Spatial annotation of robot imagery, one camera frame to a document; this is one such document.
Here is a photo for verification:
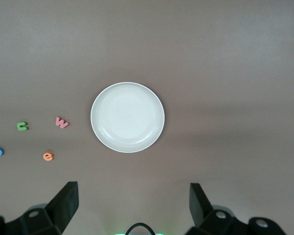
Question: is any green foam letter n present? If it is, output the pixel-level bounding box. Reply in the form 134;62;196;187
16;121;29;132

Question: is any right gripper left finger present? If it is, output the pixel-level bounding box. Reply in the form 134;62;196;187
0;181;79;235

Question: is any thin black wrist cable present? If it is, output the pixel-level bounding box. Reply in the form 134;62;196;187
125;222;155;235

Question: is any pink foam letter w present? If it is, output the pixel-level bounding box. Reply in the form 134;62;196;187
54;116;70;129

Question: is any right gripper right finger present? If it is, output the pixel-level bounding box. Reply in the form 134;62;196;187
186;183;288;235

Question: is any beige brown round plate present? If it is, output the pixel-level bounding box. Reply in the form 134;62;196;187
90;81;166;154

